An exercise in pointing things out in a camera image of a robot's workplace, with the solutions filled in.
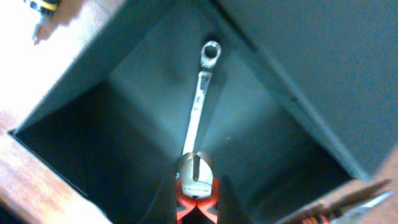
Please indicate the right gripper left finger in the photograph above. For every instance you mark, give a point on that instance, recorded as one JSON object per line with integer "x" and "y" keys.
{"x": 162, "y": 208}

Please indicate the yellow black screwdriver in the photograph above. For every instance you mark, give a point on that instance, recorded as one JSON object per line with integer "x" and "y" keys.
{"x": 38, "y": 13}

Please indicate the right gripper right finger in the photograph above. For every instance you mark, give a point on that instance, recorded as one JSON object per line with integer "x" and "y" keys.
{"x": 230, "y": 210}

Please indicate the silver ring wrench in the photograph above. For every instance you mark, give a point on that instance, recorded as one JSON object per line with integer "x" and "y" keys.
{"x": 210, "y": 53}

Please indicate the black open box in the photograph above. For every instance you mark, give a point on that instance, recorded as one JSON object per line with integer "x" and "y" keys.
{"x": 116, "y": 120}

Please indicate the orange needle-nose pliers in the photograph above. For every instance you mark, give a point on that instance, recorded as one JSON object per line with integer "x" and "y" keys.
{"x": 351, "y": 208}

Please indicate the red diagonal cutting pliers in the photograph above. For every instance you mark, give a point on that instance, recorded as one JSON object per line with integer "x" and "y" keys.
{"x": 196, "y": 186}

